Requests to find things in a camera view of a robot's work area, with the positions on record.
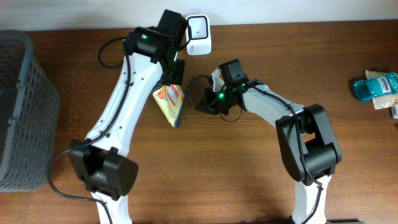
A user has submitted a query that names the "yellow wet wipes pack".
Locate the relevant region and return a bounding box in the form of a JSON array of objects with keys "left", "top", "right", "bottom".
[{"left": 152, "top": 85, "right": 185, "bottom": 129}]

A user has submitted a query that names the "teal mouthwash bottle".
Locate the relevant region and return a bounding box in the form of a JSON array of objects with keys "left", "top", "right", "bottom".
[{"left": 353, "top": 72, "right": 397, "bottom": 102}]

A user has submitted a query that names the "beige kraft paper pouch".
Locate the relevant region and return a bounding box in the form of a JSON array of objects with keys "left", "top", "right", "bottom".
[{"left": 365, "top": 70, "right": 397, "bottom": 110}]

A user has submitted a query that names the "orange small snack packet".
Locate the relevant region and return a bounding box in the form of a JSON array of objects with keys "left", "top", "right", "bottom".
[{"left": 391, "top": 102, "right": 398, "bottom": 119}]

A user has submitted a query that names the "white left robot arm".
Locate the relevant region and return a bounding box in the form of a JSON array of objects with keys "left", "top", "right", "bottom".
[{"left": 68, "top": 9, "right": 190, "bottom": 223}]

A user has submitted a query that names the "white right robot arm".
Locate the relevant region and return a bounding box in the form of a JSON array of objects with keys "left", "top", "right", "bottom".
[{"left": 194, "top": 59, "right": 342, "bottom": 223}]

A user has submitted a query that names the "white barcode scanner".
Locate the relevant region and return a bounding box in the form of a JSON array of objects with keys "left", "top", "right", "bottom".
[{"left": 186, "top": 14, "right": 211, "bottom": 56}]

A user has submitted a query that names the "dark grey mesh basket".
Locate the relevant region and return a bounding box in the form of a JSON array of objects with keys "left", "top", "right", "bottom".
[{"left": 1, "top": 30, "right": 60, "bottom": 192}]

